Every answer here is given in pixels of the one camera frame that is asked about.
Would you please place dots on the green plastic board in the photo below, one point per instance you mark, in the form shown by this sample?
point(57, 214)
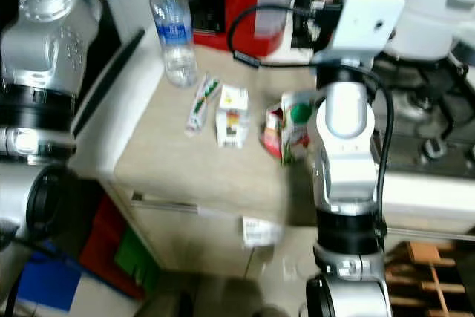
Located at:
point(137, 261)

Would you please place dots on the red coffee machine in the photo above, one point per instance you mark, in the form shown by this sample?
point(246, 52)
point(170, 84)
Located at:
point(230, 12)

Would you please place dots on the white round cooker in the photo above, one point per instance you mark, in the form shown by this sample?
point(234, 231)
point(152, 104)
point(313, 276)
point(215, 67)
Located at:
point(438, 5)

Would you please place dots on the small white carton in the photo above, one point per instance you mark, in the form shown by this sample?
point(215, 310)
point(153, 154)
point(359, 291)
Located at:
point(231, 118)

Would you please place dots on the black gas stove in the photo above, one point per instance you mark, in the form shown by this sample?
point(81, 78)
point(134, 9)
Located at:
point(423, 109)

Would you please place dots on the blue plastic board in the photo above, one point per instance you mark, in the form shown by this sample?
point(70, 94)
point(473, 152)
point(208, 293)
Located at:
point(48, 283)

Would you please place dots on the dark glass bottle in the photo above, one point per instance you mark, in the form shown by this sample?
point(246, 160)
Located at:
point(312, 12)

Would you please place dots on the white barcode label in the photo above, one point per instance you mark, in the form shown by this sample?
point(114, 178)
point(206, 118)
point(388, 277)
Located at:
point(260, 231)

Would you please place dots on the orange-red plastic board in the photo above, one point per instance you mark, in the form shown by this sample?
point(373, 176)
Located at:
point(100, 243)

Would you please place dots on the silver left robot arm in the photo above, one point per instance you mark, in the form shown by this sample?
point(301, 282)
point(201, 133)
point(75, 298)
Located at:
point(44, 42)

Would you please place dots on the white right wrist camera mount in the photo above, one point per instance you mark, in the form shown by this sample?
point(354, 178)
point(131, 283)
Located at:
point(367, 20)

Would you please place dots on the red white green-cap carton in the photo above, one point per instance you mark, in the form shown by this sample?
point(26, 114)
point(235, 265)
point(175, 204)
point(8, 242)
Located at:
point(293, 128)

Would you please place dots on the clear blue-label water bottle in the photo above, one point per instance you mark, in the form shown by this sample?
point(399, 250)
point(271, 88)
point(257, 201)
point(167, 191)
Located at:
point(174, 35)

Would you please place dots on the white green stick packet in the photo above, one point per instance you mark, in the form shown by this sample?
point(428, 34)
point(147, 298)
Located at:
point(202, 105)

